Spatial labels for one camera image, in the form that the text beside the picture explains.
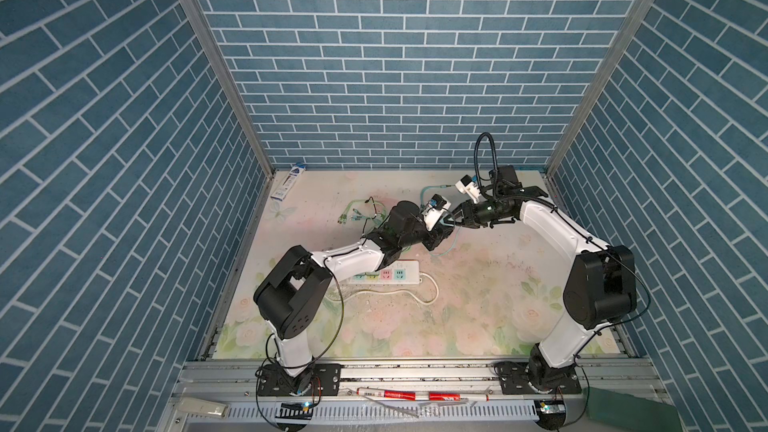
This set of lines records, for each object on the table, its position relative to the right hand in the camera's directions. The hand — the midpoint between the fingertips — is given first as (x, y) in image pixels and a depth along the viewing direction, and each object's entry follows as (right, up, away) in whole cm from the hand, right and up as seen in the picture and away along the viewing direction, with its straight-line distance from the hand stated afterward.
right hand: (446, 218), depth 84 cm
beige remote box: (-59, -42, -17) cm, 74 cm away
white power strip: (-15, -17, +5) cm, 23 cm away
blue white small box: (-58, +12, +31) cm, 67 cm away
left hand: (+1, -2, 0) cm, 2 cm away
